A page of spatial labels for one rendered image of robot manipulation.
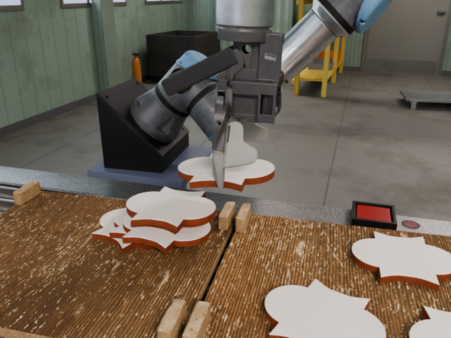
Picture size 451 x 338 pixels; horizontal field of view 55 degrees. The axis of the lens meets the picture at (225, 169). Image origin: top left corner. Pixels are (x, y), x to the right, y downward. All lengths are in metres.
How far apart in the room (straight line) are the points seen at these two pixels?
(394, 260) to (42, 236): 0.54
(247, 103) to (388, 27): 7.76
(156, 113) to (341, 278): 0.68
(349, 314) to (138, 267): 0.29
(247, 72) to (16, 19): 4.50
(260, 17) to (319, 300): 0.36
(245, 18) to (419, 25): 7.82
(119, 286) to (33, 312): 0.11
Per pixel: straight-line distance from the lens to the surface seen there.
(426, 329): 0.57
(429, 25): 8.36
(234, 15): 0.56
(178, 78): 0.61
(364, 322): 0.55
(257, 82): 0.57
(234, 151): 0.58
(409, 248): 0.71
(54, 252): 0.72
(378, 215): 0.83
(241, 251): 0.67
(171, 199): 0.71
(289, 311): 0.55
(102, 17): 5.98
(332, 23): 0.99
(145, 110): 1.14
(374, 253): 0.68
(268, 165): 0.64
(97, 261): 0.68
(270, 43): 0.57
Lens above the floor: 1.30
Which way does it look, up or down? 22 degrees down
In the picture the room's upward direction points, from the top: straight up
